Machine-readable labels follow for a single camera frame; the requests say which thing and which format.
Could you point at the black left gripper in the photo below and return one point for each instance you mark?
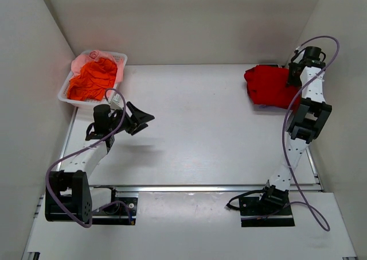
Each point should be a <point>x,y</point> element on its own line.
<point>132,121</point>

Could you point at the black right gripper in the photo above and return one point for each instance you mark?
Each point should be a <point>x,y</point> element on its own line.
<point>293,78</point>

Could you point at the bright red t shirt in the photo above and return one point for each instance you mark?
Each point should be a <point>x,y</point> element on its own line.
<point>267,85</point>

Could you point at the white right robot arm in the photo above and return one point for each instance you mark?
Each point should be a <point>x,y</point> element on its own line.
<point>303,126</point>

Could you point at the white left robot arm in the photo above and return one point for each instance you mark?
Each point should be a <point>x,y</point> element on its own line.
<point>68,194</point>

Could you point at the orange t shirt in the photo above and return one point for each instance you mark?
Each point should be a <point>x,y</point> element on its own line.
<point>93,79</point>

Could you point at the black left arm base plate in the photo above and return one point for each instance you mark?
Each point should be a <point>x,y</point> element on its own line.
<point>120,211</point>

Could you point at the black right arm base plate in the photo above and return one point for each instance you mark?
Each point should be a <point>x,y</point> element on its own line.
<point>255,213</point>

